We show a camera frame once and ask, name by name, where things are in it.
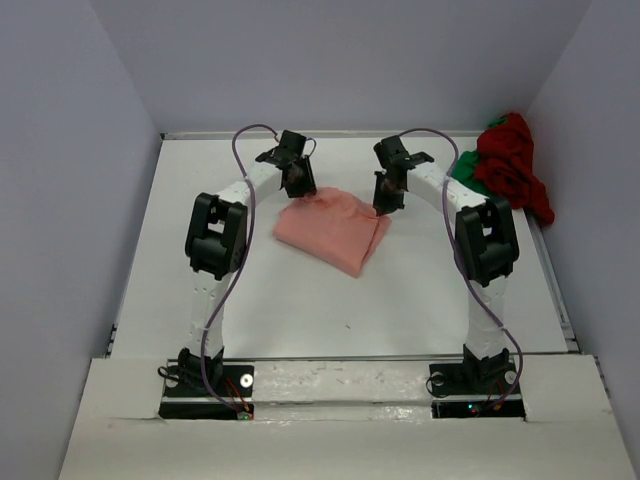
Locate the pink t shirt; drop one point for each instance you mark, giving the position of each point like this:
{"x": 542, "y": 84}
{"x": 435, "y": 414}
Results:
{"x": 333, "y": 226}

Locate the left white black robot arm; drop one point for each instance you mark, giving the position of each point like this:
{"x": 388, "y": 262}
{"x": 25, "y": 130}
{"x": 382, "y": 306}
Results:
{"x": 218, "y": 241}

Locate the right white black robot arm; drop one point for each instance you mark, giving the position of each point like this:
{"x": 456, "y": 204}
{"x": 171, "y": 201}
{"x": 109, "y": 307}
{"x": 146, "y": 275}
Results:
{"x": 483, "y": 238}

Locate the green t shirt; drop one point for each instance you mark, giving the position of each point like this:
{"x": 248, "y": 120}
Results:
{"x": 467, "y": 172}

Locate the red t shirt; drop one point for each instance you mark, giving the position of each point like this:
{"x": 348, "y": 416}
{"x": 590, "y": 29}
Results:
{"x": 531, "y": 193}

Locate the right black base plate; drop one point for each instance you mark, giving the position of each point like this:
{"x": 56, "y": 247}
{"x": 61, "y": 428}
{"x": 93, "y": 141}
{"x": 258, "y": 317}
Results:
{"x": 454, "y": 397}

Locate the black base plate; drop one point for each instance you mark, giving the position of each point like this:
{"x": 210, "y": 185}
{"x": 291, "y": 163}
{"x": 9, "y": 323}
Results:
{"x": 185, "y": 397}
{"x": 454, "y": 397}

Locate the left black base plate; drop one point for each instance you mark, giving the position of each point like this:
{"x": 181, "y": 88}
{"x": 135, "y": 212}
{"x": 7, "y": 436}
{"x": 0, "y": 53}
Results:
{"x": 185, "y": 397}

